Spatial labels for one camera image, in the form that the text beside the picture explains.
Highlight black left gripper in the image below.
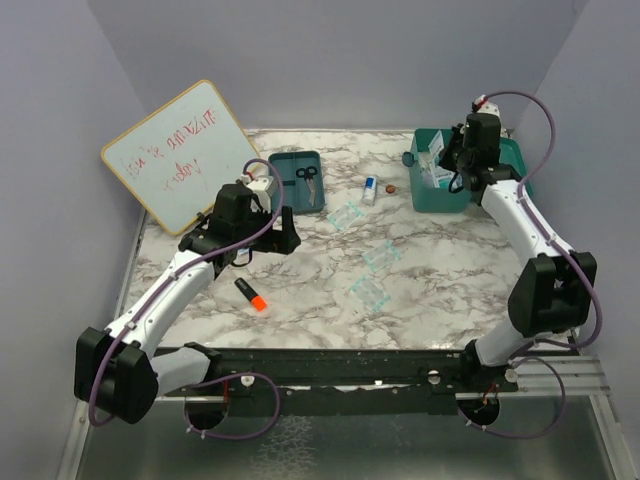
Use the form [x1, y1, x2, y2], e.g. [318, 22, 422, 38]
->
[235, 203, 301, 254]

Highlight yellowish gauze roll bag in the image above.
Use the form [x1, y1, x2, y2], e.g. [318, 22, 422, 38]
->
[418, 151, 437, 188]

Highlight teal divided tray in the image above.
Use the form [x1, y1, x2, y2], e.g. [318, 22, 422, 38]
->
[268, 151, 326, 214]

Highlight black handled scissors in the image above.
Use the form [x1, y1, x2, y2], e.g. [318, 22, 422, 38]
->
[296, 165, 318, 207]

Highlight teal plaster sheet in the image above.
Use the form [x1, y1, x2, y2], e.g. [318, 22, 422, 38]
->
[327, 201, 363, 231]
[349, 276, 390, 312]
[362, 240, 401, 273]

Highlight small gauze dressing packet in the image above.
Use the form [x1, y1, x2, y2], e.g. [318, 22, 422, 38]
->
[428, 130, 445, 159]

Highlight long gauze dressing packet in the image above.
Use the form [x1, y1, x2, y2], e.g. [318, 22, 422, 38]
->
[432, 166, 454, 189]

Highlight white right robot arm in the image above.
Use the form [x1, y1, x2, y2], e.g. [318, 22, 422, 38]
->
[440, 112, 597, 391]

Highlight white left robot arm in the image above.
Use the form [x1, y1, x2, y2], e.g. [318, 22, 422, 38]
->
[74, 176, 301, 424]

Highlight teal medicine kit box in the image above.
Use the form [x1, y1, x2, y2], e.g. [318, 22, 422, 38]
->
[402, 128, 534, 214]

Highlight yellow framed whiteboard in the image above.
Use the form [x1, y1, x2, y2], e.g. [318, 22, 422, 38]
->
[101, 79, 259, 236]

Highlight black orange highlighter marker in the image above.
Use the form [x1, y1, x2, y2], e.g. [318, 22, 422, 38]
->
[234, 278, 267, 312]

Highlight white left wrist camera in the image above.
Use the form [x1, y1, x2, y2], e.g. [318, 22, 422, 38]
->
[239, 173, 277, 213]

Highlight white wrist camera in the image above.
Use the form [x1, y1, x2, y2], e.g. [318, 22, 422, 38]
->
[239, 173, 277, 213]
[471, 95, 501, 118]

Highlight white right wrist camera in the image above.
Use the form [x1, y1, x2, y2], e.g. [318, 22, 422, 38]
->
[471, 95, 501, 118]

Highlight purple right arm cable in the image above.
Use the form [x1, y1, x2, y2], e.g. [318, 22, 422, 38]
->
[482, 90, 604, 361]

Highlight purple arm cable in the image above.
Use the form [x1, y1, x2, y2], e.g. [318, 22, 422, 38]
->
[482, 90, 604, 361]
[88, 158, 286, 427]

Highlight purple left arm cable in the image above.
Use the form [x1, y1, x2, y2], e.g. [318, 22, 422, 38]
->
[88, 158, 286, 427]

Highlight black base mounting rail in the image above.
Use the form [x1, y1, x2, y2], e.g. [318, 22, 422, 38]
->
[164, 348, 517, 417]

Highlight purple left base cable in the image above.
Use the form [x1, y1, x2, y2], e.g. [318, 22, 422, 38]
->
[183, 372, 282, 441]

